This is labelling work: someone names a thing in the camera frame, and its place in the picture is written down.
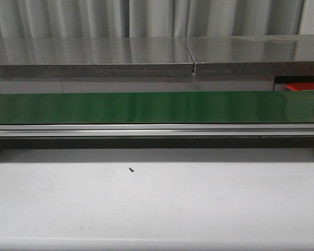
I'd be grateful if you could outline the grey pleated curtain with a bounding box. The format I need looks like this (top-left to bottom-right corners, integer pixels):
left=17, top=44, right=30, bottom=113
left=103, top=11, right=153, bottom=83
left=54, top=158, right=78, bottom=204
left=0, top=1, right=304, bottom=38

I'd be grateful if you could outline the red plastic tray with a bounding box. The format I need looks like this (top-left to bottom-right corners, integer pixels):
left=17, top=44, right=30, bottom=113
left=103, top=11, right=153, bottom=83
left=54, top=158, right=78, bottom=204
left=285, top=82, right=314, bottom=91

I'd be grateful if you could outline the green conveyor belt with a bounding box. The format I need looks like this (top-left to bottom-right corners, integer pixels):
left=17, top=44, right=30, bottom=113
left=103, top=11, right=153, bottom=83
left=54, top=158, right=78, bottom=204
left=0, top=91, right=314, bottom=124

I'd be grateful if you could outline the aluminium conveyor side rail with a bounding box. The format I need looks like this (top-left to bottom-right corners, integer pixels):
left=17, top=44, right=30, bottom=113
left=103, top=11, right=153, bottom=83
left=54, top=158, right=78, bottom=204
left=0, top=123, right=314, bottom=137

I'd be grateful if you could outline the grey stone counter left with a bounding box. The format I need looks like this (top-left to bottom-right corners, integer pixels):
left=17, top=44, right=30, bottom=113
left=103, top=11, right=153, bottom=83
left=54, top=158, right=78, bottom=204
left=0, top=38, right=193, bottom=78

